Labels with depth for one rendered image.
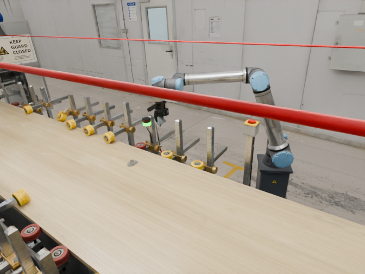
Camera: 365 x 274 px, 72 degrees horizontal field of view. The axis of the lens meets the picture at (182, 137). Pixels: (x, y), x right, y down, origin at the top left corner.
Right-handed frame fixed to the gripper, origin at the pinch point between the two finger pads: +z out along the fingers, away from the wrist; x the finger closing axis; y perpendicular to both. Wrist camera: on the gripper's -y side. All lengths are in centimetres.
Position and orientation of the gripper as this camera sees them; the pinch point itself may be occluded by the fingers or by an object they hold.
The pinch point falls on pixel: (159, 124)
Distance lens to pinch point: 196.2
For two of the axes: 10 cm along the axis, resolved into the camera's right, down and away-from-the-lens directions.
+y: 8.2, 2.3, -5.3
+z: 0.4, 8.9, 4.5
